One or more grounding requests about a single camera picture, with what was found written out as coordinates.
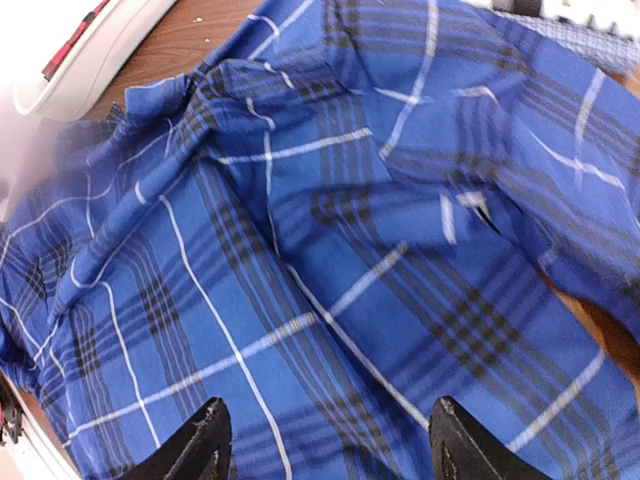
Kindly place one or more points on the blue plaid long sleeve shirt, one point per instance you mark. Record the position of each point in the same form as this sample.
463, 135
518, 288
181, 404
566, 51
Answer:
350, 210

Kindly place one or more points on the blue checked folded shirt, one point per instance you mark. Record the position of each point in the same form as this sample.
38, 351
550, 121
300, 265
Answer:
611, 53

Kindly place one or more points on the white plastic basket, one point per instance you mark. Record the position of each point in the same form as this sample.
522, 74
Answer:
92, 63

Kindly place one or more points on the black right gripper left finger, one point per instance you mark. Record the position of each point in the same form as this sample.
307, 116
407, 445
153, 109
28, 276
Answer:
199, 449

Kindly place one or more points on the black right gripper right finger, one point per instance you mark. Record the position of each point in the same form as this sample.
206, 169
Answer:
462, 448

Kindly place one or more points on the black white graphic folded shirt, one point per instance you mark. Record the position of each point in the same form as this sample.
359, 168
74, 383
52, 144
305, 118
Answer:
618, 17

